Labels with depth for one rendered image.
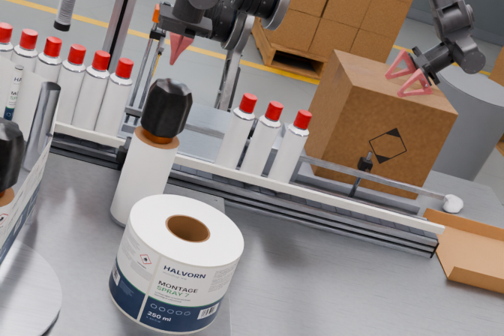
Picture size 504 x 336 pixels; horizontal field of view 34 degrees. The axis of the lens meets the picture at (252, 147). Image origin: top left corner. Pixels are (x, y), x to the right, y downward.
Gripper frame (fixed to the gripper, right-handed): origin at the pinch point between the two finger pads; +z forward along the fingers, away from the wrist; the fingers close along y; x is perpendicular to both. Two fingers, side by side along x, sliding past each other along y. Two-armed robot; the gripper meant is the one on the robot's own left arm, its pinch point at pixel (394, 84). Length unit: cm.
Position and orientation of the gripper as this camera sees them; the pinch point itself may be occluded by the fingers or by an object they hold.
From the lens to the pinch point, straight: 197.7
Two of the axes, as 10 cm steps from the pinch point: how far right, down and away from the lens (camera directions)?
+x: 5.2, 7.0, 5.0
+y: 1.4, 5.0, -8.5
